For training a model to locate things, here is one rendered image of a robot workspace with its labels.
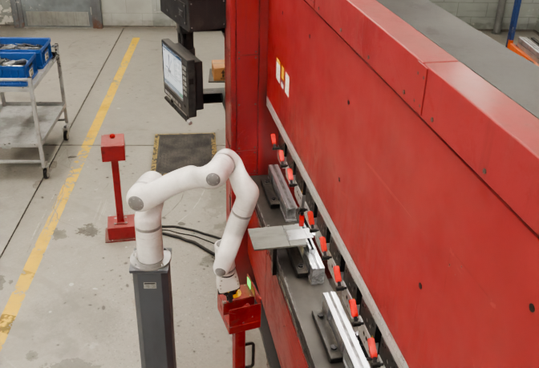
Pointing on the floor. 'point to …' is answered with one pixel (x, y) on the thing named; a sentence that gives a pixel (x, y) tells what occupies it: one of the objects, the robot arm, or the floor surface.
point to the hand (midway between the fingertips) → (229, 297)
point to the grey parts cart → (32, 116)
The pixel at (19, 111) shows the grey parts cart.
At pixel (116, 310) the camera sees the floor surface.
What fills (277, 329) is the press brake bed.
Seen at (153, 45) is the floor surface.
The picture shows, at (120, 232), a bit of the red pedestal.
